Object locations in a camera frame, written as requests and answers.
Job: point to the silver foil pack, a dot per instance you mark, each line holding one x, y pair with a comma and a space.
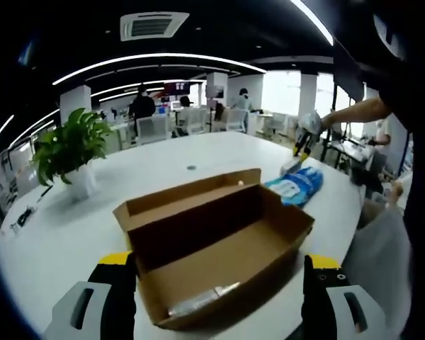
198, 302

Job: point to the long curved ceiling light strip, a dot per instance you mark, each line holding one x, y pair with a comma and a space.
156, 56

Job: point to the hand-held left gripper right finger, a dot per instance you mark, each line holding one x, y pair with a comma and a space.
318, 304

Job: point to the person's grey clothing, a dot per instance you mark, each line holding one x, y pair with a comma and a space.
379, 272

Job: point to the white ceiling air conditioner vent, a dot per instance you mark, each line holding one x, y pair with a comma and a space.
152, 27

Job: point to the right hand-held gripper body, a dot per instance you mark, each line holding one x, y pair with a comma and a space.
311, 124

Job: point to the green plant in white pot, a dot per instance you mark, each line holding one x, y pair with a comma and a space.
71, 145

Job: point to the bright straight ceiling light strip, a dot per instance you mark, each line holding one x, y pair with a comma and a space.
313, 21

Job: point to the blue soft wet wipes pack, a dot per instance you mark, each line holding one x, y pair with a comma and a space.
285, 187

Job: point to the white office chair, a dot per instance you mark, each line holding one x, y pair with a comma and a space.
197, 122
152, 129
278, 124

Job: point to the brown cardboard shoe box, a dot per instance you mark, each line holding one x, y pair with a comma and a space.
212, 255

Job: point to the black hanging panel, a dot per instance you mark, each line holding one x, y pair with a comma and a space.
347, 71

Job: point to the black pen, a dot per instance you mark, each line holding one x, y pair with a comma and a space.
45, 194

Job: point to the wall screen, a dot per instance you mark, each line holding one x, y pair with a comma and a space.
177, 88

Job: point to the small white pack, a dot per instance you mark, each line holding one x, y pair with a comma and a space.
290, 167

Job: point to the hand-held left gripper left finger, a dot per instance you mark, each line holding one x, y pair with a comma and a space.
117, 294

